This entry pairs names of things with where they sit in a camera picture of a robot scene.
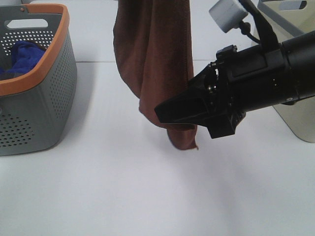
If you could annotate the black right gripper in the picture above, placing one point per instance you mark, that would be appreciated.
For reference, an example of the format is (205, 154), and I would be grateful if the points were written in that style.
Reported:
(225, 90)

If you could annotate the brown towel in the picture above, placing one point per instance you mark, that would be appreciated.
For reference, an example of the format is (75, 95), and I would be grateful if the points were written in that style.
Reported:
(152, 47)

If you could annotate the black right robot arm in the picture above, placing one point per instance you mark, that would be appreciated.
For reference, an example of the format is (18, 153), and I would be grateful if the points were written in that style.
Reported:
(301, 55)

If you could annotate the blue towel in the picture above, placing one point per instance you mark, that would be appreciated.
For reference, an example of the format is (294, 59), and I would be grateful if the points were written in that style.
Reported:
(24, 57)

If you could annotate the beige bin with grey rim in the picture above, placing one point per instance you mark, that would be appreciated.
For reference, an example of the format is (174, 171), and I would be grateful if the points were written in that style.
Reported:
(289, 19)

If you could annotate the grey basket with orange rim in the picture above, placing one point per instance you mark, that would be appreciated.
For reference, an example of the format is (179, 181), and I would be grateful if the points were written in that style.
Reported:
(34, 107)

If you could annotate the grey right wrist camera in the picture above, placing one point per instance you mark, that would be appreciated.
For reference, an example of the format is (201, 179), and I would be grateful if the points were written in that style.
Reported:
(227, 14)

